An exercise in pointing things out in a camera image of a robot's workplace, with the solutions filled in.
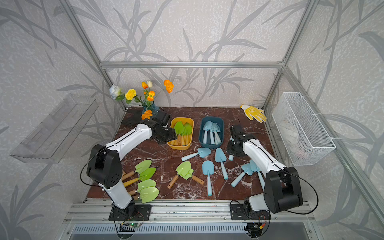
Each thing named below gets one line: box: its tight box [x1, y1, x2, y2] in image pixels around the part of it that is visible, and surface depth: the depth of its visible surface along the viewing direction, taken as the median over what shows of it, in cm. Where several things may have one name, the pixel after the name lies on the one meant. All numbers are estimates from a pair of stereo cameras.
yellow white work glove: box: [240, 104, 267, 124], surface depth 118 cm
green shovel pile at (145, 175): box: [123, 167, 156, 187], surface depth 88 cm
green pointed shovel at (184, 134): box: [181, 129, 188, 146], surface depth 104 cm
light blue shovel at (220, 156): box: [215, 148, 229, 180], surface depth 95 cm
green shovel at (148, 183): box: [128, 179, 157, 196], surface depth 85 cm
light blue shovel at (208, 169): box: [202, 160, 215, 197], surface depth 89 cm
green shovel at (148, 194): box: [139, 187, 160, 203], surface depth 81 cm
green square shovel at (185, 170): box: [167, 161, 194, 190], surface depth 88 cm
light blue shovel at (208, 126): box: [203, 121, 213, 144], surface depth 107 cm
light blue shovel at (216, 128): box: [213, 123, 222, 145], surface depth 103 cm
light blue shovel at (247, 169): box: [231, 163, 253, 188], surface depth 87 cm
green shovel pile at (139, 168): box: [122, 160, 152, 181], surface depth 91 cm
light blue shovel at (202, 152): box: [181, 147, 212, 162], surface depth 96 cm
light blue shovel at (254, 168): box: [249, 159, 266, 191], surface depth 88 cm
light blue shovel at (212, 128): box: [208, 122, 217, 145], surface depth 106 cm
